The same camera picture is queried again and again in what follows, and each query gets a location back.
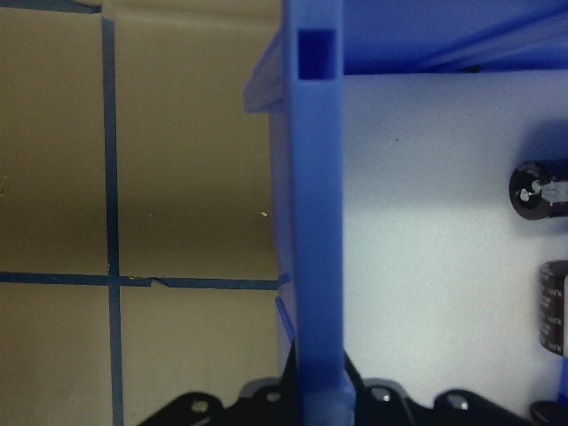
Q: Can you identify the black cylindrical capacitor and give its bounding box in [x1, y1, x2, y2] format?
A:
[509, 159, 568, 222]
[538, 260, 568, 356]

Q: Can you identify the blue bin with capacitors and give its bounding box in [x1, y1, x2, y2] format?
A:
[242, 0, 568, 426]

